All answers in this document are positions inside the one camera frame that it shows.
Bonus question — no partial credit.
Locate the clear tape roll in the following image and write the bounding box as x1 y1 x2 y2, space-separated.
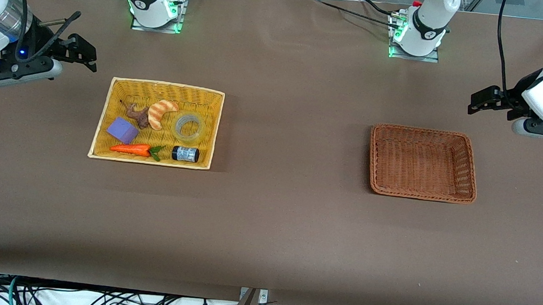
173 110 208 145

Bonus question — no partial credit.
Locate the purple cube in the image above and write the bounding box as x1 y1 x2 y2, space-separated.
105 116 141 146

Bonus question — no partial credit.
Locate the brown woven basket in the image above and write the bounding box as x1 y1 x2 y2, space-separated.
365 122 483 205

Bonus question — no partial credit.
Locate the brown toy lion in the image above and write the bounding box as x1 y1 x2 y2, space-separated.
119 101 152 130

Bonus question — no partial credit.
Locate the toy croissant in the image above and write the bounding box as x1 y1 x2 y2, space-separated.
147 99 180 132

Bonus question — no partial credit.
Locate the orange toy carrot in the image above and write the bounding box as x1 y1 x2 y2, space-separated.
109 141 164 162

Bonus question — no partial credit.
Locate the yellow woven basket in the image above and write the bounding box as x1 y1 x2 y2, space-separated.
87 75 226 171

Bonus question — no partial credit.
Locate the small black blue can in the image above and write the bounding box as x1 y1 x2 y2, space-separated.
171 145 201 164

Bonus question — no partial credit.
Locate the brown table cover sheet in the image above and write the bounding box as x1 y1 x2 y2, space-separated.
0 0 543 305

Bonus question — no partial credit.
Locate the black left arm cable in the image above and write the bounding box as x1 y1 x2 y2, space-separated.
491 0 520 98

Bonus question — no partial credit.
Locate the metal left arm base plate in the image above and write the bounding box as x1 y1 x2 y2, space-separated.
385 11 444 64

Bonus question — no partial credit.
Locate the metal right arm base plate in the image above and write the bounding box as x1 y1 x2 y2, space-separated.
130 0 188 35

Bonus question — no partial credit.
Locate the black cable on table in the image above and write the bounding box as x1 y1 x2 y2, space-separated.
357 0 403 18
311 0 399 28

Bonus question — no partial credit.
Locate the green cable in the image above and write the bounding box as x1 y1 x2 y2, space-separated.
6 275 21 305

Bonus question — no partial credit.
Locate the silver metal bracket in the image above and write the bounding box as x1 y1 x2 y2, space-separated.
239 286 270 305

